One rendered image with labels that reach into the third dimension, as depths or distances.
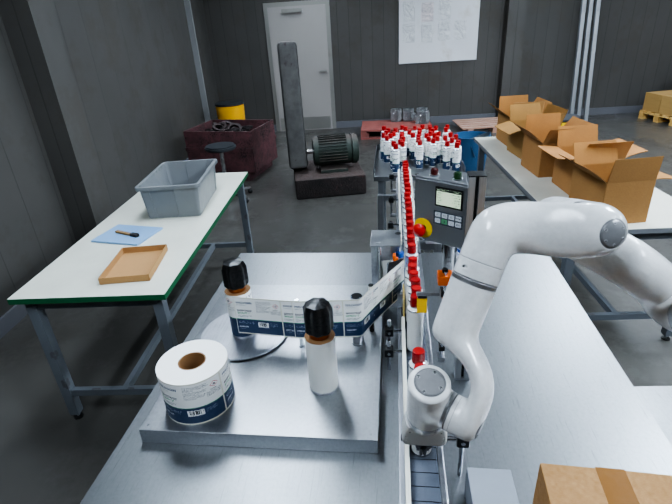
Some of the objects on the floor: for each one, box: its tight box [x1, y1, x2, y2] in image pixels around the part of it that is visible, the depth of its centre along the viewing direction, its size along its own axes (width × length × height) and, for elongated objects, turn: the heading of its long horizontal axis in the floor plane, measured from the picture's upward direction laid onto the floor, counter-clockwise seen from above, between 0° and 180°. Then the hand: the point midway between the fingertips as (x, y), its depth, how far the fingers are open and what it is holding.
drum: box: [215, 100, 245, 120], centre depth 785 cm, size 48×47×75 cm
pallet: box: [452, 117, 498, 133], centre depth 822 cm, size 113×81×10 cm
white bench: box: [7, 172, 254, 419], centre depth 319 cm, size 190×75×80 cm, turn 5°
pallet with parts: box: [361, 107, 433, 140], centre depth 823 cm, size 124×86×36 cm
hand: (422, 446), depth 114 cm, fingers closed, pressing on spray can
